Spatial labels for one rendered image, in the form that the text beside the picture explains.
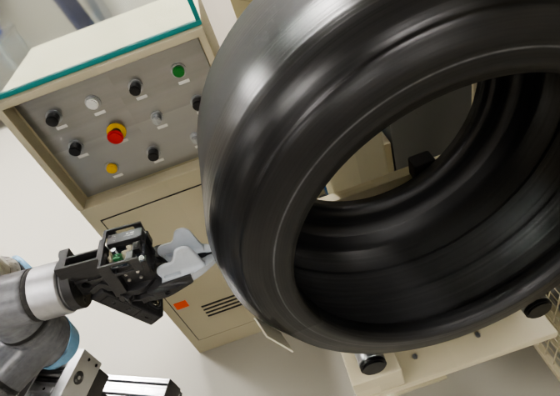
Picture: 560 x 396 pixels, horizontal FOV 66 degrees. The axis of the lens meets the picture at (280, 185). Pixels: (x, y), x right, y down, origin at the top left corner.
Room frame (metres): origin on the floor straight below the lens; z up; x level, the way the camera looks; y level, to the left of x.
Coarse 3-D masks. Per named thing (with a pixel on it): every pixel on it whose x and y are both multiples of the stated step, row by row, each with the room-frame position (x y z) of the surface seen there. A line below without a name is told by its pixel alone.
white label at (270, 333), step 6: (258, 324) 0.33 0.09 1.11; (264, 324) 0.34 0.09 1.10; (264, 330) 0.32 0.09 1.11; (270, 330) 0.33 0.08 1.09; (276, 330) 0.34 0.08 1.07; (270, 336) 0.31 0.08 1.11; (276, 336) 0.32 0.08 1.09; (282, 336) 0.34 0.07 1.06; (276, 342) 0.31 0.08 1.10; (282, 342) 0.32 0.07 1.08; (288, 348) 0.31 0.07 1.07
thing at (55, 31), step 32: (0, 0) 1.09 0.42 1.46; (32, 0) 1.08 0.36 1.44; (64, 0) 1.08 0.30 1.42; (96, 0) 1.08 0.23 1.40; (128, 0) 1.08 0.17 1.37; (160, 0) 1.08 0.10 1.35; (192, 0) 1.08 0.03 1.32; (0, 32) 1.09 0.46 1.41; (32, 32) 1.09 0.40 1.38; (64, 32) 1.08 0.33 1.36; (96, 32) 1.08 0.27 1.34; (128, 32) 1.08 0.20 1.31; (160, 32) 1.08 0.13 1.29; (0, 64) 1.09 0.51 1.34; (32, 64) 1.09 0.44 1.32; (64, 64) 1.09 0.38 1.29; (0, 96) 1.09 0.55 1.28
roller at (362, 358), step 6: (354, 354) 0.35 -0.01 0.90; (360, 354) 0.34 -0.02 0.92; (366, 354) 0.34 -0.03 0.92; (372, 354) 0.33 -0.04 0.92; (378, 354) 0.33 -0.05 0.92; (360, 360) 0.34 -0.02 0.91; (366, 360) 0.33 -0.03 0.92; (372, 360) 0.32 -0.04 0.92; (378, 360) 0.32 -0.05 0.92; (384, 360) 0.32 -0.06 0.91; (360, 366) 0.33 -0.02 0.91; (366, 366) 0.32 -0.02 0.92; (372, 366) 0.32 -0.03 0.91; (378, 366) 0.32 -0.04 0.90; (384, 366) 0.32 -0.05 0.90; (366, 372) 0.32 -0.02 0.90; (372, 372) 0.32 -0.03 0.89; (378, 372) 0.32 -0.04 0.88
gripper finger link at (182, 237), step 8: (176, 232) 0.45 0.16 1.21; (184, 232) 0.45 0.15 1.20; (176, 240) 0.45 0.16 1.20; (184, 240) 0.45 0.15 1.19; (192, 240) 0.45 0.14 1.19; (160, 248) 0.46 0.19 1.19; (168, 248) 0.45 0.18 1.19; (192, 248) 0.45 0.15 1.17; (200, 248) 0.45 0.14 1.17; (208, 248) 0.44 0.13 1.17; (168, 256) 0.45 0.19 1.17; (200, 256) 0.44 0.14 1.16
